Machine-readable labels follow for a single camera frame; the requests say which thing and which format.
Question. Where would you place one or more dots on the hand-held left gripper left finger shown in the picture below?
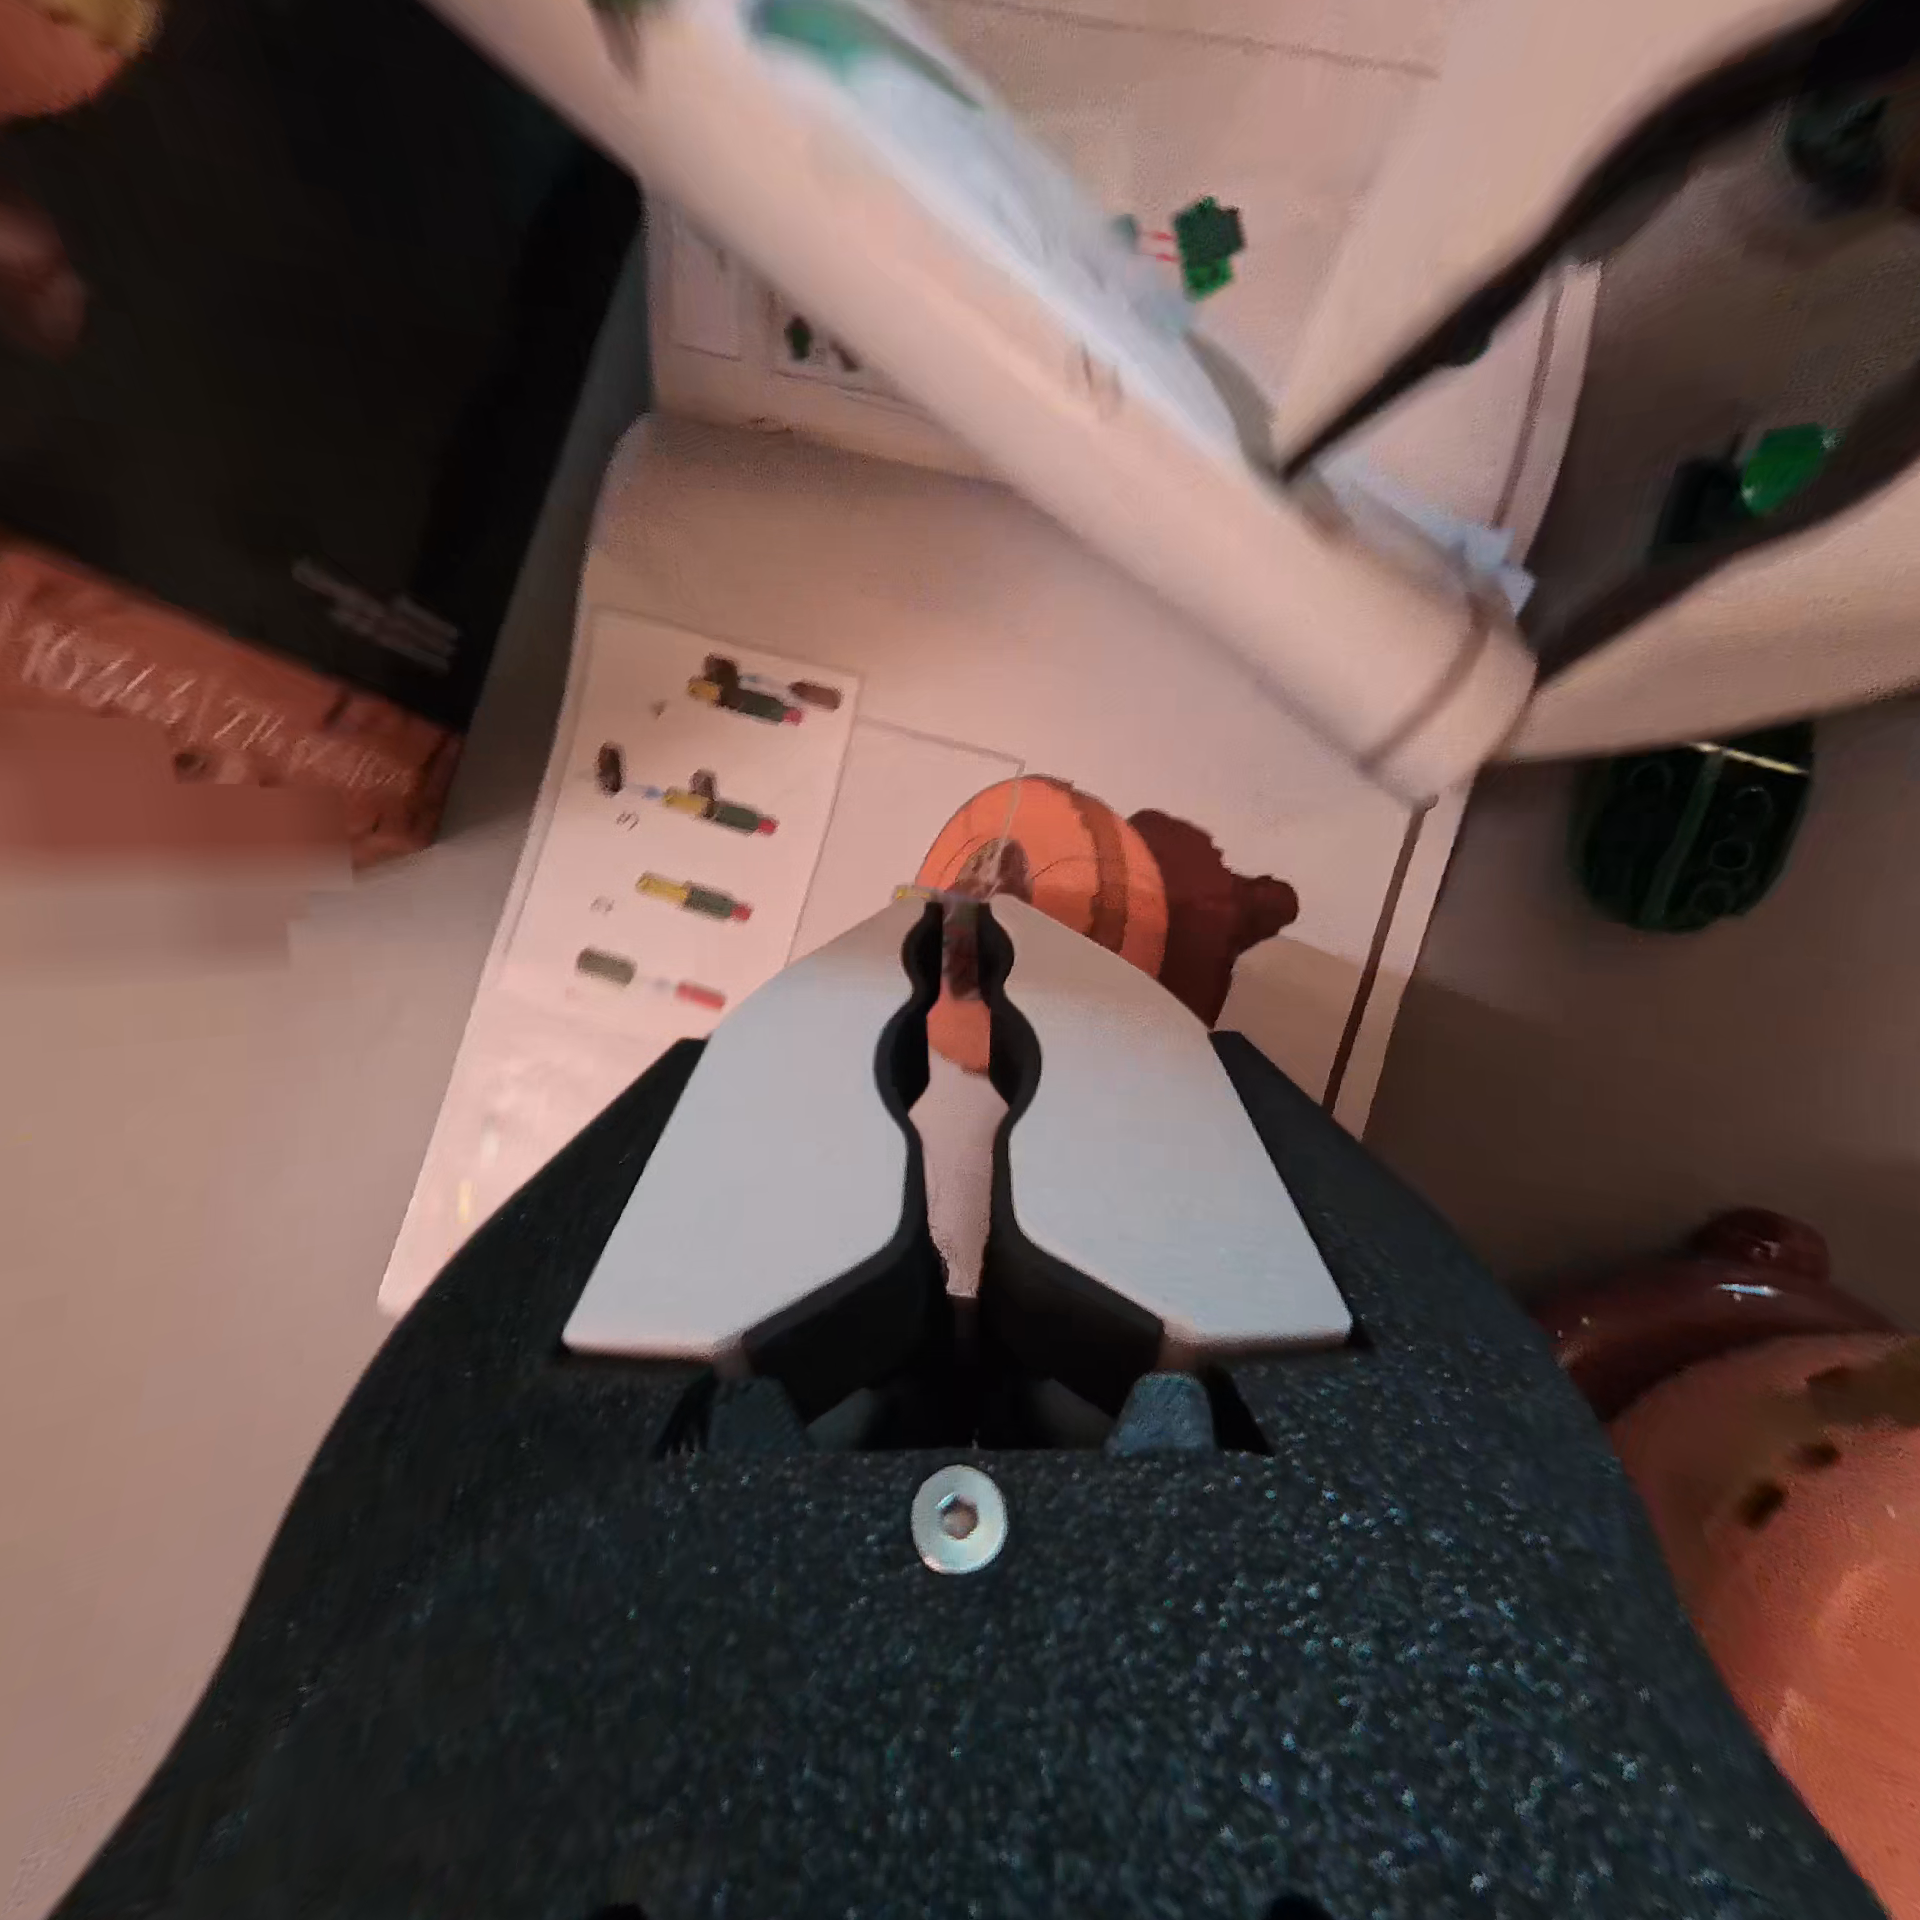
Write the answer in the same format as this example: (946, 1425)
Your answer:
(751, 1186)

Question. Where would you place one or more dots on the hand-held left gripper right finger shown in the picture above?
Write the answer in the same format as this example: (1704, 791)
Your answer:
(1172, 1202)

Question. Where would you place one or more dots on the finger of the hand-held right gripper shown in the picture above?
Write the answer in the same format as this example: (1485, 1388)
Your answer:
(1500, 149)
(1770, 662)

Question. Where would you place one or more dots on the green toy leaf piece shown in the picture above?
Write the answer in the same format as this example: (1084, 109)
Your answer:
(1785, 466)

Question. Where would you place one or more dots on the toy flower stem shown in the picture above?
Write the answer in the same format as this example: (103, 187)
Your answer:
(962, 922)

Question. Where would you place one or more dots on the grey desk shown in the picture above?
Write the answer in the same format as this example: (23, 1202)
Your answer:
(181, 1277)

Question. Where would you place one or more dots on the dark green toy leaf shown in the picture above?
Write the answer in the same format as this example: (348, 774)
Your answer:
(1680, 841)

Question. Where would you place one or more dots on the small green toy piece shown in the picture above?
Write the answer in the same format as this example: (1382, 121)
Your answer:
(1207, 247)

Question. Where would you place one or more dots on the white instruction booklet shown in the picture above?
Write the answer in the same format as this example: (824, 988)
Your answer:
(751, 525)

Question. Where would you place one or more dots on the black flower-print box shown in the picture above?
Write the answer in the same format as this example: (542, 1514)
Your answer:
(300, 377)

